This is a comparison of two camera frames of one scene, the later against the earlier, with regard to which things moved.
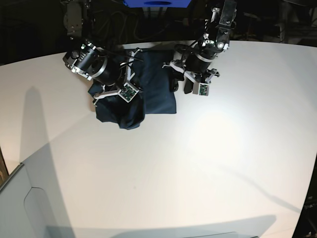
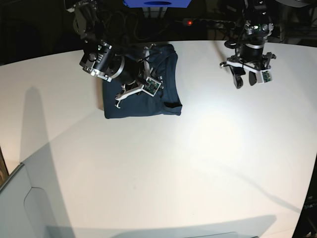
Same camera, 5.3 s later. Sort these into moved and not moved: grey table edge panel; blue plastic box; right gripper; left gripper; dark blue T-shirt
Moved: left gripper; right gripper; dark blue T-shirt
Not moved: grey table edge panel; blue plastic box
